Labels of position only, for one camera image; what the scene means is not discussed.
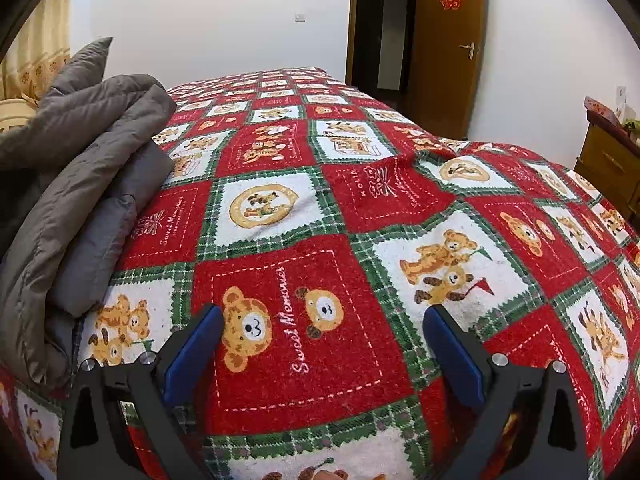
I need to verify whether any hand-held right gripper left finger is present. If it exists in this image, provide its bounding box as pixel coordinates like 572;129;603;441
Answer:
57;303;224;480

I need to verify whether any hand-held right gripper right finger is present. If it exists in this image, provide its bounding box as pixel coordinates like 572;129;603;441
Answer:
422;304;591;480

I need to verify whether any grey puffer jacket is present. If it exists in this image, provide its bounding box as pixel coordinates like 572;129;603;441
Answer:
0;37;178;387

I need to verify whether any red printed bear blanket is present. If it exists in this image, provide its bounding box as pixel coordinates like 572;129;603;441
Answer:
0;66;640;480

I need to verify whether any wooden bedside cabinet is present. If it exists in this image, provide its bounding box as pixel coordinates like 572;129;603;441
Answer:
574;109;640;192

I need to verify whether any patterned box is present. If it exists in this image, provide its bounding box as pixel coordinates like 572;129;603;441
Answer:
583;96;632;133

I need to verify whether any cream wooden headboard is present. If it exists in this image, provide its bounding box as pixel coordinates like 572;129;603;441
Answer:
0;97;38;133

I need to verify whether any brown wooden door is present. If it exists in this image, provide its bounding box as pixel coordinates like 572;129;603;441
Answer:
404;0;488;140

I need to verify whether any beige patterned curtain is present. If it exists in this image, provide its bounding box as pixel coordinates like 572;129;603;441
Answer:
0;0;78;101

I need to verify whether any brown door frame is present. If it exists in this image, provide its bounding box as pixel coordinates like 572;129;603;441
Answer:
345;0;426;111

